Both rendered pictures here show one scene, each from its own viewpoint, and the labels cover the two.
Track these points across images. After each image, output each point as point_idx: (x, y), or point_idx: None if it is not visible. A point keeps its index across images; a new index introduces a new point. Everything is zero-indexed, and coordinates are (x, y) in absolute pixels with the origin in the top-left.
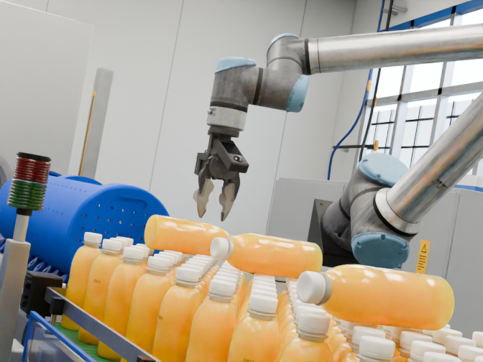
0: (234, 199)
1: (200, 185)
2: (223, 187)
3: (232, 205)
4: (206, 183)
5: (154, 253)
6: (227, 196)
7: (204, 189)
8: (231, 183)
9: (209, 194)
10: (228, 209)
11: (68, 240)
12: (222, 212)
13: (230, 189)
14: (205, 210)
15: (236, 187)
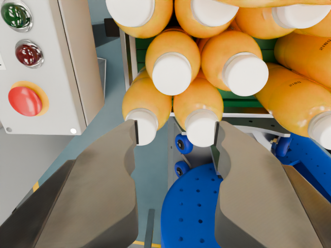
0: (71, 160)
1: (327, 201)
2: (133, 224)
3: (89, 144)
4: (291, 219)
5: (192, 204)
6: (115, 167)
7: (277, 182)
8: (72, 245)
9: (231, 166)
10: (115, 130)
11: None
12: (135, 137)
13: (89, 199)
14: (219, 122)
15: (36, 217)
